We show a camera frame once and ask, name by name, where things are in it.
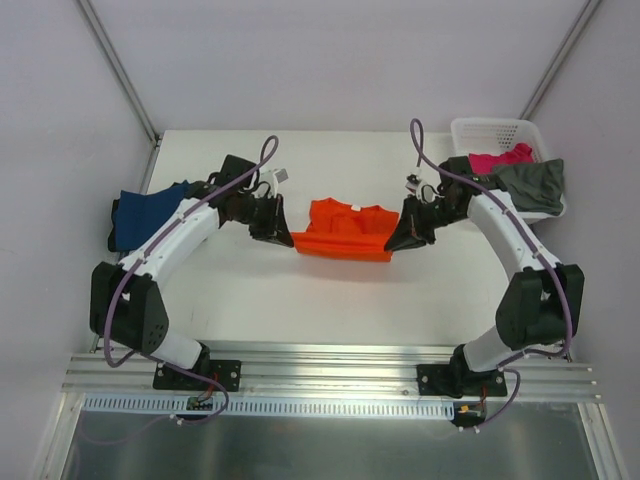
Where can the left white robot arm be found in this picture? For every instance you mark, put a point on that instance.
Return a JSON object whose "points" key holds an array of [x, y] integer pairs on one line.
{"points": [[126, 304]]}

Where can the blue folded t shirt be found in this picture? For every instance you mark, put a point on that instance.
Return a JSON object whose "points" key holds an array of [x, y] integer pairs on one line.
{"points": [[142, 215]]}

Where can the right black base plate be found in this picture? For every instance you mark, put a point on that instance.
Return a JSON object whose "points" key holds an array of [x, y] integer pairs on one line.
{"points": [[441, 380]]}

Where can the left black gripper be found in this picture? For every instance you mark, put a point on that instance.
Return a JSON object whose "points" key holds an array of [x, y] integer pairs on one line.
{"points": [[267, 216]]}

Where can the grey t shirt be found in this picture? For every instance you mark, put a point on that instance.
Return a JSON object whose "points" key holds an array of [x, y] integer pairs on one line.
{"points": [[536, 189]]}

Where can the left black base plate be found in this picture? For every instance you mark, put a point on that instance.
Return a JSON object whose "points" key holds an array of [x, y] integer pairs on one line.
{"points": [[226, 373]]}

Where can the white plastic basket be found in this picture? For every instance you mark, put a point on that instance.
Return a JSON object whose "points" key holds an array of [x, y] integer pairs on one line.
{"points": [[495, 136]]}

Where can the pink t shirt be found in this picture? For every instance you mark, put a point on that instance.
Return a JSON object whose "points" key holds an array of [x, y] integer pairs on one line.
{"points": [[483, 164]]}

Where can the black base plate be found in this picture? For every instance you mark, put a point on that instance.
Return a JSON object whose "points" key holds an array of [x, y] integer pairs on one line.
{"points": [[226, 373], [441, 380]]}

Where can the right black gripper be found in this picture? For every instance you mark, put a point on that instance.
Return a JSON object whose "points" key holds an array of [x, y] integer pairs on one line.
{"points": [[417, 218]]}

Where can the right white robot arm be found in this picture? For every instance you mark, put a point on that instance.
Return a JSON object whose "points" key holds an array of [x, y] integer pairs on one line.
{"points": [[540, 309]]}

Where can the orange t shirt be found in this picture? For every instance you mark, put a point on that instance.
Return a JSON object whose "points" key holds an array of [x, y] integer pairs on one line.
{"points": [[343, 231]]}

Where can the white slotted cable duct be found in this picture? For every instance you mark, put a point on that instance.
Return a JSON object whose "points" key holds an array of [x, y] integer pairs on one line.
{"points": [[272, 407]]}

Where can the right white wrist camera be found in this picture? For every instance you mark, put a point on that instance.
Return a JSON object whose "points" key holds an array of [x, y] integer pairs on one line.
{"points": [[422, 190]]}

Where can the aluminium mounting rail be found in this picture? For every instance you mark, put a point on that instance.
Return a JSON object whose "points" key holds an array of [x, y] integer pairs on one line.
{"points": [[335, 371]]}

